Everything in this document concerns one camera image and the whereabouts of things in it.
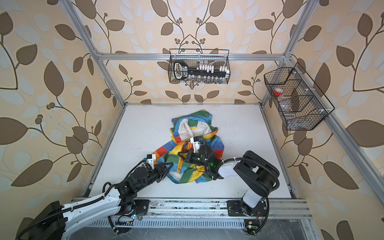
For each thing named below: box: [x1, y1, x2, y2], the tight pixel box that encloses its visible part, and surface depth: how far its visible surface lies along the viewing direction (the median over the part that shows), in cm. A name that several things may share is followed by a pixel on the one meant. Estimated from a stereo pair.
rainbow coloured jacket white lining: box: [152, 109, 225, 184], surface depth 98 cm
